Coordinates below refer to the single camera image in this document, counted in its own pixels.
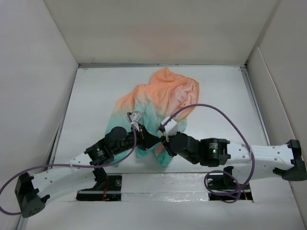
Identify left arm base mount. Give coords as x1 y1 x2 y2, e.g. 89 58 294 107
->
76 168 122 202

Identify metal rail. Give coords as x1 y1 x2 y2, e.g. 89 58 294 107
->
79 189 251 195

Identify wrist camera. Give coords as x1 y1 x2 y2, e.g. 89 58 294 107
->
130 111 142 123
159 116 178 136

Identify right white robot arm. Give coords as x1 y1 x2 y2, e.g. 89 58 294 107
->
163 132 307 189

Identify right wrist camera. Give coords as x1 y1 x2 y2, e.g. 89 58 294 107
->
159 116 178 136

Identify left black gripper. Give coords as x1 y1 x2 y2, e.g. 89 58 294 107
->
112 124 159 156

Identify orange and teal jacket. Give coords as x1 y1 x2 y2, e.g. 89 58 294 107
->
104 67 200 168

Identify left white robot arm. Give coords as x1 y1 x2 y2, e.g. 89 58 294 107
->
15 125 160 218

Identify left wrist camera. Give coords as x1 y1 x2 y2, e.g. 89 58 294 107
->
130 111 142 123

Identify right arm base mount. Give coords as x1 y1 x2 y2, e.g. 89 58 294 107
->
206 173 253 202

